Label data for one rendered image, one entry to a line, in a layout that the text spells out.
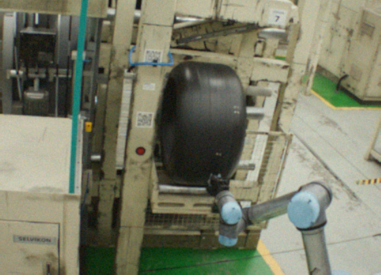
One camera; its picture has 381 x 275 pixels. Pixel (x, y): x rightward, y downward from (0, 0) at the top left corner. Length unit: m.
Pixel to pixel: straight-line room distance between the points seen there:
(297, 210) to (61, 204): 0.79
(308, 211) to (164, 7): 0.99
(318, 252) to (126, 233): 1.12
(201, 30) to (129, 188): 0.86
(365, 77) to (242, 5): 4.61
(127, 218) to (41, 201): 0.96
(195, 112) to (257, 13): 0.64
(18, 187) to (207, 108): 0.89
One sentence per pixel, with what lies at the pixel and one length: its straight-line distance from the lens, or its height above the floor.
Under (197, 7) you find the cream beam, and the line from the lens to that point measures 2.37.
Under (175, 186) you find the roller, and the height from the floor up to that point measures 0.92.
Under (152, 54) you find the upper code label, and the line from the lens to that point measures 2.13.
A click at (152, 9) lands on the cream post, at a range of 2.08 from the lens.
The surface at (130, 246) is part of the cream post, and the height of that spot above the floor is 0.49.
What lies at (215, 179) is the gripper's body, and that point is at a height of 1.11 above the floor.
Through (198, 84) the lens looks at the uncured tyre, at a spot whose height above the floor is 1.43.
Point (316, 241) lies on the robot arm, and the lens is 1.81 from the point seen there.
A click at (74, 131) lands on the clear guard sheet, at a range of 1.49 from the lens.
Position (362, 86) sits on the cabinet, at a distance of 6.93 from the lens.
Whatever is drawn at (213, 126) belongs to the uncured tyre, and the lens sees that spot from 2.10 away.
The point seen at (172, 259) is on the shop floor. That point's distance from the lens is 3.35.
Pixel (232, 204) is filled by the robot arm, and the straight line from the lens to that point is 1.94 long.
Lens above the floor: 2.18
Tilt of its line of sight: 26 degrees down
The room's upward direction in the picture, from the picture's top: 10 degrees clockwise
